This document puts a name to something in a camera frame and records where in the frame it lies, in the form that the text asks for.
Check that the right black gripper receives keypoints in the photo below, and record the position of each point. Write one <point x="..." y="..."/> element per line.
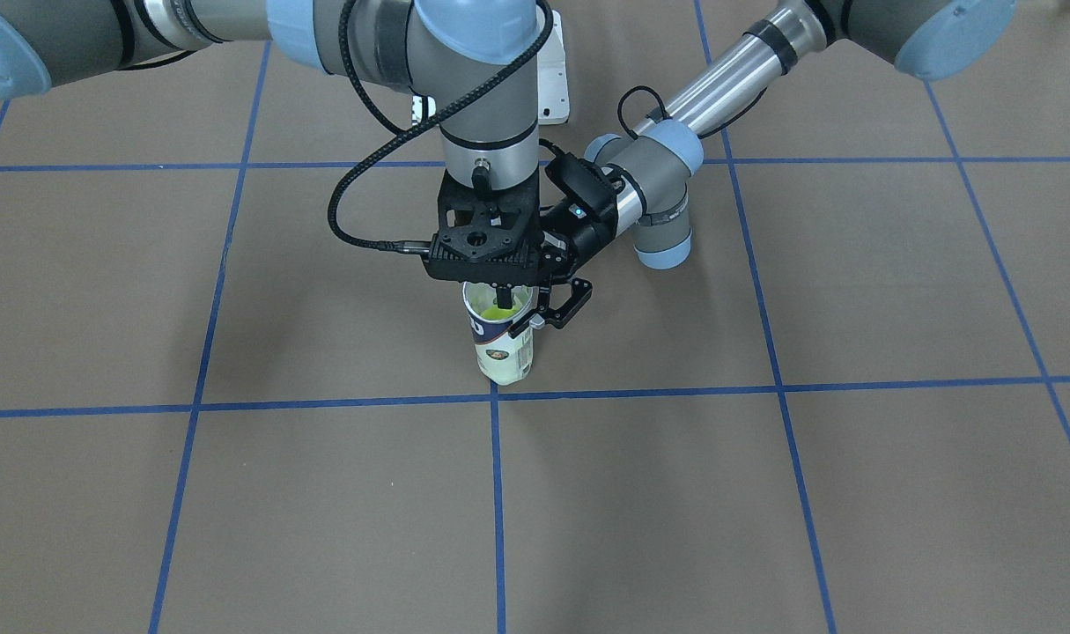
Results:
<point x="505" y="297"/>

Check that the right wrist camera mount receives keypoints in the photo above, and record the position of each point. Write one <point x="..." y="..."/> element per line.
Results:
<point x="482" y="253"/>

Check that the tennis ball can holder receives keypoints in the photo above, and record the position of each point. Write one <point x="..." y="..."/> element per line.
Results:
<point x="502" y="358"/>

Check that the yellow tennis ball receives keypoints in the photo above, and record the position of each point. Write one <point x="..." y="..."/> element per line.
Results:
<point x="492" y="312"/>

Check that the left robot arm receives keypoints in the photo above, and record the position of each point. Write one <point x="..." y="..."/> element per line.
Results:
<point x="637" y="181"/>

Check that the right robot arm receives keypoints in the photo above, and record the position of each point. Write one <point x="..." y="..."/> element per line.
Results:
<point x="44" y="44"/>

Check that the brown paper table cover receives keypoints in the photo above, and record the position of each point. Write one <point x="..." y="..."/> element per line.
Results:
<point x="849" y="410"/>

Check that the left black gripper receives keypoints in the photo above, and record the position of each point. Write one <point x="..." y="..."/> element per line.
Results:
<point x="590" y="237"/>

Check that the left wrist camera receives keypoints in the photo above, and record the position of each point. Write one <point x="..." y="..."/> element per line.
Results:
<point x="587" y="188"/>

